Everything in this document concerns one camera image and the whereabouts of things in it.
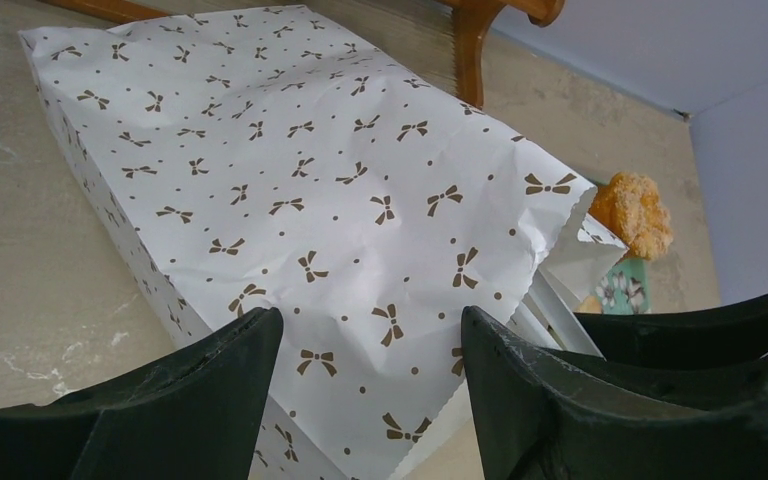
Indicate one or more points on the orange fake bread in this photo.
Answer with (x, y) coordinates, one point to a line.
(630, 207)

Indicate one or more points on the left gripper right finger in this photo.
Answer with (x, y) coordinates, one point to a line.
(547, 414)

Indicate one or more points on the metal tongs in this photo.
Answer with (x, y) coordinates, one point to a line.
(543, 319)

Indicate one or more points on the wooden shelf rack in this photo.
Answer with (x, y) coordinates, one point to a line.
(466, 24)

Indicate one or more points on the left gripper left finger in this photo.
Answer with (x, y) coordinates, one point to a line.
(192, 414)

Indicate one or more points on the white patterned paper bag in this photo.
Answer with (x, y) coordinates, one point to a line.
(269, 157)

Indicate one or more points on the green floral tray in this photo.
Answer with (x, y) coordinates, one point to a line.
(622, 291)

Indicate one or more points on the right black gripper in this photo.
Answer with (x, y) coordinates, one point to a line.
(692, 340)

